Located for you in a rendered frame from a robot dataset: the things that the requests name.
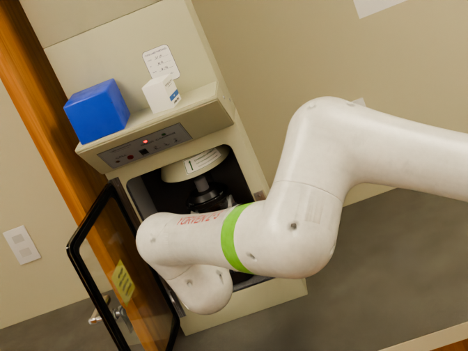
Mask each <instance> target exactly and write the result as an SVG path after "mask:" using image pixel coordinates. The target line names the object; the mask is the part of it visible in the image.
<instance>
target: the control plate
mask: <svg viewBox="0 0 468 351"><path fill-rule="evenodd" d="M162 133H166V135H164V136H162V135H161V134H162ZM175 138H178V139H177V141H174V139H175ZM190 139H192V137H191V136H190V135H189V133H188V132H187V131H186V129H185V128H184V127H183V126H182V125H181V124H180V123H177V124H175V125H172V126H169V127H166V128H164V129H162V130H159V131H156V132H153V133H151V134H148V135H145V136H143V137H141V138H138V139H135V140H133V141H130V142H127V143H124V144H123V145H120V146H117V147H115V148H112V149H109V150H106V151H104V152H102V153H99V154H97V156H98V157H100V158H101V159H102V160H103V161H104V162H106V163H107V164H108V165H109V166H110V167H111V168H112V169H115V168H117V167H119V166H122V165H125V164H128V163H130V162H133V161H136V160H138V159H141V158H143V157H146V156H149V155H151V154H154V153H157V152H159V151H161V150H165V149H167V148H170V147H172V146H175V145H178V144H180V143H183V142H186V141H188V140H190ZM144 140H148V142H146V143H144V142H143V141H144ZM164 142H167V145H165V144H164ZM154 146H157V149H154V148H153V147H154ZM144 148H145V149H146V150H147V151H148V152H149V153H147V154H145V155H142V154H141V153H140V152H139V150H142V149H144ZM129 155H133V156H134V158H133V159H128V158H127V156H129ZM118 160H120V162H119V163H116V161H118Z"/></svg>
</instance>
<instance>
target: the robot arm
mask: <svg viewBox="0 0 468 351"><path fill-rule="evenodd" d="M361 183H371V184H376V185H385V186H390V187H397V188H402V189H409V190H414V191H418V192H424V193H428V194H434V195H438V196H443V197H447V198H452V199H456V200H459V201H464V202H468V134H466V133H462V132H456V131H453V130H447V129H444V128H440V127H434V126H431V125H426V124H423V123H418V122H415V121H412V120H407V119H404V118H399V117H397V116H392V115H389V114H386V113H382V112H380V111H376V110H374V109H370V108H368V107H364V106H361V105H359V104H355V103H353V102H350V101H347V100H344V99H341V98H339V97H331V96H325V97H317V98H315V99H312V100H310V101H308V102H306V103H305V104H303V105H302V106H301V107H300V108H299V109H298V110H297V111H296V112H295V114H294V115H293V117H292V118H291V120H290V123H289V126H288V130H287V134H286V140H285V143H284V147H283V152H282V154H281V159H280V162H279V166H278V169H277V171H276V175H275V178H274V182H273V184H272V187H271V189H270V192H269V194H268V196H267V198H266V200H263V201H256V202H253V203H247V204H244V205H238V204H237V203H236V202H235V201H234V199H233V196H232V195H229V197H228V208H227V209H225V210H219V211H215V212H207V213H201V214H194V213H193V212H192V211H191V214H173V213H170V212H159V213H156V214H153V215H150V216H149V217H148V218H146V219H145V220H144V221H143V222H142V224H141V225H140V227H139V229H138V231H137V234H136V247H137V250H138V252H139V254H140V256H141V257H142V258H143V259H144V260H145V261H146V262H147V263H148V264H149V265H150V266H151V267H152V268H153V269H154V270H155V271H156V272H157V273H158V274H159V275H160V276H161V277H162V278H163V279H164V280H165V281H166V282H167V283H168V284H169V285H170V287H171V288H172V289H173V291H174V292H175V293H176V295H177V296H178V297H179V299H180V301H181V302H182V303H183V304H184V305H185V307H186V308H188V309H189V310H190V311H192V312H194V313H197V314H200V315H211V314H213V313H216V312H218V311H220V310H222V309H223V308H224V307H225V306H226V305H227V303H228V302H229V300H230V298H231V296H232V293H233V281H232V278H231V275H230V273H229V270H235V271H238V272H244V273H247V274H255V275H260V276H269V277H275V278H282V279H303V278H306V277H309V276H312V275H314V274H316V273H318V272H319V271H320V270H321V269H322V268H324V267H325V265H326V264H327V263H328V262H329V261H330V259H331V257H332V255H333V253H334V250H335V246H336V240H337V235H338V229H339V224H340V220H341V213H342V209H343V204H344V201H345V197H346V195H347V193H348V192H349V190H350V189H352V188H353V187H354V186H355V185H358V184H361Z"/></svg>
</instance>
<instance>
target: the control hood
mask: <svg viewBox="0 0 468 351"><path fill-rule="evenodd" d="M180 97H181V100H180V101H179V103H177V105H176V106H174V108H172V109H167V110H165V111H161V112H158V113H156V114H154V113H153V112H152V110H151V108H150V107H148V108H146V109H143V110H141V111H138V112H136V113H133V114H130V117H129V119H128V122H127V124H126V126H125V129H124V130H121V131H118V132H115V133H113V134H110V135H107V136H104V137H102V138H100V139H97V140H94V141H92V142H90V143H87V144H84V145H81V143H80V142H79V144H78V145H77V147H76V150H75V152H76V153H77V154H78V156H80V157H81V158H82V159H84V160H85V161H86V162H88V163H89V164H90V165H91V166H92V167H93V168H94V169H96V170H97V171H98V172H99V173H101V174H106V173H108V172H111V171H114V170H116V169H119V168H121V167H124V166H127V165H129V164H132V163H135V162H138V161H140V160H142V159H145V158H147V157H150V156H153V155H156V154H158V153H161V152H164V151H165V150H169V149H171V148H175V147H176V146H179V145H182V144H184V143H187V142H190V141H193V140H194V139H198V138H200V137H204V136H205V135H208V134H211V133H213V132H216V131H219V130H222V129H224V128H226V127H229V126H231V125H234V123H235V120H234V117H233V115H232V113H231V111H230V108H229V106H228V103H227V101H226V98H225V97H224V94H223V91H222V89H221V86H220V85H219V82H217V81H214V82H212V83H210V84H207V85H205V86H202V87H200V88H197V89H194V90H192V91H189V92H187V93H184V94H182V95H180ZM177 123H180V124H181V125H182V126H183V127H184V128H185V129H186V131H187V132H188V133H189V135H190V136H191V137H192V139H190V140H188V141H186V142H183V143H180V144H178V145H175V146H172V147H170V148H167V149H165V150H161V151H159V152H157V153H154V154H151V155H149V156H146V157H143V158H141V159H138V160H136V161H133V162H130V163H128V164H125V165H122V166H119V167H117V168H115V169H112V168H111V167H110V166H109V165H108V164H107V163H106V162H104V161H103V160H102V159H101V158H100V157H98V156H97V154H99V153H102V152H104V151H106V150H109V149H112V148H115V147H117V146H120V145H123V144H124V143H127V142H130V141H133V140H135V139H138V138H141V137H144V136H145V135H148V134H151V133H153V132H156V131H159V130H162V129H164V128H166V127H169V126H172V125H175V124H177Z"/></svg>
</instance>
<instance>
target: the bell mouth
mask: <svg viewBox="0 0 468 351"><path fill-rule="evenodd" d="M229 152H230V149H229V147H228V146H226V145H225V144H222V145H220V146H216V147H214V148H211V149H209V150H206V151H203V152H201V153H198V154H195V155H192V156H190V157H187V158H184V159H182V160H179V161H177V162H174V163H172V164H169V165H166V166H163V167H161V179H162V180H163V181H164V182H181V181H184V180H188V179H191V178H194V177H196V176H199V175H201V174H203V173H205V172H207V171H209V170H211V169H213V168H214V167H216V166H217V165H218V164H220V163H221V162H222V161H224V160H225V159H226V157H227V156H228V154H229Z"/></svg>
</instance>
